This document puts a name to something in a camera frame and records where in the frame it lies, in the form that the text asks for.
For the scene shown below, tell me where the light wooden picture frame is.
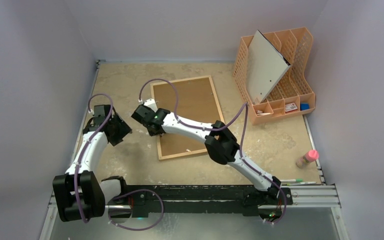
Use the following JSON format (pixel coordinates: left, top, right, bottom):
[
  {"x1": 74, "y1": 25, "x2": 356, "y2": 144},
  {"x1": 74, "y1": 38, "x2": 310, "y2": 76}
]
[{"x1": 150, "y1": 75, "x2": 226, "y2": 162}]

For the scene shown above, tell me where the brown cardboard backing board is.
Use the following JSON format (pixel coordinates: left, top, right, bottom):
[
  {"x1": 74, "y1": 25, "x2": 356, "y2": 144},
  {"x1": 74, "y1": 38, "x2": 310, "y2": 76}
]
[{"x1": 153, "y1": 78, "x2": 222, "y2": 158}]

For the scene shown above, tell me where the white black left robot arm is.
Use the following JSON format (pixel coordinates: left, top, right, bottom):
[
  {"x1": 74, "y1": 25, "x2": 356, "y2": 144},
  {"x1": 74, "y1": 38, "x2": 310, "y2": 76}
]
[{"x1": 52, "y1": 104, "x2": 132, "y2": 222}]

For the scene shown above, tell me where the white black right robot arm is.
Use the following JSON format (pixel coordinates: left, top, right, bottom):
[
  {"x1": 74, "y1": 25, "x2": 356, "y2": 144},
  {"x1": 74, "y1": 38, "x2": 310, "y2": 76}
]
[{"x1": 131, "y1": 104, "x2": 286, "y2": 204}]

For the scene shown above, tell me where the white board in organizer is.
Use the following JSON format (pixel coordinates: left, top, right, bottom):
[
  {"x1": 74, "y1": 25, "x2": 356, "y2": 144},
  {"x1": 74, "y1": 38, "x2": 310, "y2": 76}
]
[{"x1": 246, "y1": 30, "x2": 291, "y2": 105}]

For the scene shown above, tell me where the red white card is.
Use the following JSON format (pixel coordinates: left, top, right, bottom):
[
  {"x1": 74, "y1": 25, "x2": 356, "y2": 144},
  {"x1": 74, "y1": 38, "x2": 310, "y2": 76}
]
[{"x1": 284, "y1": 102, "x2": 299, "y2": 114}]

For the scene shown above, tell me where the orange plastic file organizer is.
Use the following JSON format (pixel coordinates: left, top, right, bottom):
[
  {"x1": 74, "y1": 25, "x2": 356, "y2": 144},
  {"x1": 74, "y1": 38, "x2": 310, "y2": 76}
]
[{"x1": 232, "y1": 27, "x2": 316, "y2": 125}]

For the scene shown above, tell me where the green marker pen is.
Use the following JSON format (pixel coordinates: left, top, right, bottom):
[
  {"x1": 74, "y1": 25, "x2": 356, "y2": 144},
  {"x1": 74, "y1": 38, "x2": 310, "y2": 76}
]
[{"x1": 281, "y1": 178, "x2": 303, "y2": 184}]

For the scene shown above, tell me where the blue box in organizer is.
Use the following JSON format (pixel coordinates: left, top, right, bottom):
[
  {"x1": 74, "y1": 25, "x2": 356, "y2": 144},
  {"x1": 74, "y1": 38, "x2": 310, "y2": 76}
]
[{"x1": 300, "y1": 102, "x2": 311, "y2": 111}]

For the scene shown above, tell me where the pink capped bottle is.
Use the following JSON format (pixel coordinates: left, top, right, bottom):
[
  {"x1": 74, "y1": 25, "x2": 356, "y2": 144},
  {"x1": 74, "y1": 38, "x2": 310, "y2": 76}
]
[{"x1": 295, "y1": 149, "x2": 319, "y2": 169}]

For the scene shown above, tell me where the white marker pen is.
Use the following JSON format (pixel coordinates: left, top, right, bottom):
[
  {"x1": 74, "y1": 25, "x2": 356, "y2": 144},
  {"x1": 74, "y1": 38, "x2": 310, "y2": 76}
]
[{"x1": 287, "y1": 181, "x2": 317, "y2": 186}]

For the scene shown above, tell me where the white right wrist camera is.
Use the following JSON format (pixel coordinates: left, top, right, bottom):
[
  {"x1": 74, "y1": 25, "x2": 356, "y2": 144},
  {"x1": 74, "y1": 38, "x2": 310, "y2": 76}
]
[{"x1": 138, "y1": 98, "x2": 158, "y2": 112}]

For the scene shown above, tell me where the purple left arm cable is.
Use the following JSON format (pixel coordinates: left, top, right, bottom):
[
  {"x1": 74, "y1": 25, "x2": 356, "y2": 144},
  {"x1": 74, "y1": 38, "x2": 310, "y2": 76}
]
[{"x1": 73, "y1": 93, "x2": 165, "y2": 232}]

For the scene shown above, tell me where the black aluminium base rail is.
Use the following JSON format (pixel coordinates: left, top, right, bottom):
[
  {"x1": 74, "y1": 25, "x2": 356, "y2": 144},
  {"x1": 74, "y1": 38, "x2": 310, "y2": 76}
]
[{"x1": 47, "y1": 183, "x2": 342, "y2": 220}]

